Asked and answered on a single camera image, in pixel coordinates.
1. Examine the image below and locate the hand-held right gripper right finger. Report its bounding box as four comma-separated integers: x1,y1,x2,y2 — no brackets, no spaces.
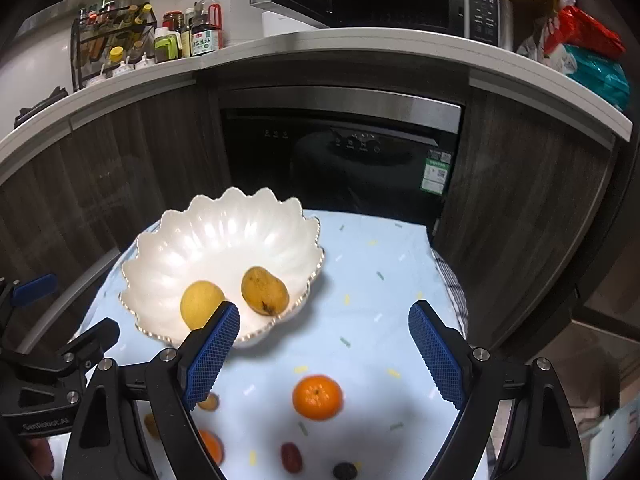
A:
408,300,588,480

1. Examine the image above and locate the black object on counter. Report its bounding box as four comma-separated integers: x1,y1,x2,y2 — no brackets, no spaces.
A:
13,87,69,129

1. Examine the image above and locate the black wire spice rack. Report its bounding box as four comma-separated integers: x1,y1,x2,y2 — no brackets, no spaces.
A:
70,4,157,92

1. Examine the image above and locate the white-labelled slim bottle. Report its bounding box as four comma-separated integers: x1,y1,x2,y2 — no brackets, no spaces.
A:
180,8,196,58

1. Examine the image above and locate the red plastic bag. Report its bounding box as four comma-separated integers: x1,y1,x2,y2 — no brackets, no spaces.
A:
554,6,627,59

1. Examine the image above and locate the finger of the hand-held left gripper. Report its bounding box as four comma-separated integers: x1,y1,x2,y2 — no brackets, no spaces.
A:
0,273,57,346
62,319,121,371

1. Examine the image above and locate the light blue confetti tablecloth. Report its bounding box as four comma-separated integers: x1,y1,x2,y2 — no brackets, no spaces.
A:
47,207,488,480

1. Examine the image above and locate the dark soy sauce bottle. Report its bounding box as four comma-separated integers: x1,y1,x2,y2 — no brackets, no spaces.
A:
190,0,224,56

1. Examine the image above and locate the red date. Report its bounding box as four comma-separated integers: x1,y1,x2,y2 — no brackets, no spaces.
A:
280,442,302,473

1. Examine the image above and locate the brown-spotted yellow pear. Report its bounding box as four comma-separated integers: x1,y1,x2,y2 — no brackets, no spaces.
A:
241,266,290,317

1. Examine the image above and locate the small orange tangerine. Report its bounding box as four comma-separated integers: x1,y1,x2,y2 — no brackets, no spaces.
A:
197,430,224,466

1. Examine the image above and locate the white box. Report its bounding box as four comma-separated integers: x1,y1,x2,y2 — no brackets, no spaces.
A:
261,9,327,37

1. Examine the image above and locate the white scalloped bowl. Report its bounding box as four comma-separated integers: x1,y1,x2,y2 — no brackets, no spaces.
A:
119,186,325,348

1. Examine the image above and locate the white plastic bag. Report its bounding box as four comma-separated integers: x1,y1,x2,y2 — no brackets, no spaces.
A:
516,14,571,72

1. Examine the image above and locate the large orange tangerine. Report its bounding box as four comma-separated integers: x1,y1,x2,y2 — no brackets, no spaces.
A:
292,374,344,421

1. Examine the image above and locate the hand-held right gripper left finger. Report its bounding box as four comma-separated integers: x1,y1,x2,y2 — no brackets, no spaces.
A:
62,301,241,480

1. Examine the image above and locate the built-in black dishwasher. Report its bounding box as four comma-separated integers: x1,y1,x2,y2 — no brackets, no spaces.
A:
220,87,466,241

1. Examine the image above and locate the plastic wrap roll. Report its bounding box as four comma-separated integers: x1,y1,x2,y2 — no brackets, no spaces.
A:
500,0,516,52

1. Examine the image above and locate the green and white bottle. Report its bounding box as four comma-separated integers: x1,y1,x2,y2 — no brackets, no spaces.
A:
153,27,181,64

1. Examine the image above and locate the dark wood cabinet door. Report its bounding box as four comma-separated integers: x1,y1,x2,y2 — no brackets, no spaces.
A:
0,72,232,341
432,85,617,351

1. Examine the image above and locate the teal plastic bag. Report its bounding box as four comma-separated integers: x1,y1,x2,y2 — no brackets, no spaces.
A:
564,45,632,112

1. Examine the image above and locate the round yellow fruit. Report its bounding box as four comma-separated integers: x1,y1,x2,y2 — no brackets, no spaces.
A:
180,281,227,332

